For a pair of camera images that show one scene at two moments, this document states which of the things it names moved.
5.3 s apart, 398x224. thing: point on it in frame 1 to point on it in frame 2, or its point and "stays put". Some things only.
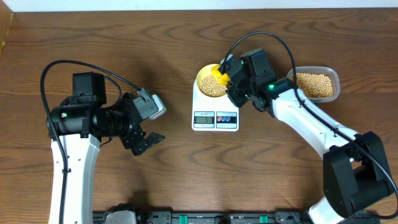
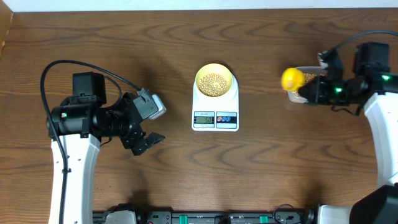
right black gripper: [232, 93] to [318, 96]
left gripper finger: [149, 141] stays put
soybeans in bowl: [212, 87] stays put
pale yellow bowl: [211, 82] stays put
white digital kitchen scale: [213, 114] stays put
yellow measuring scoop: [222, 78] to [292, 79]
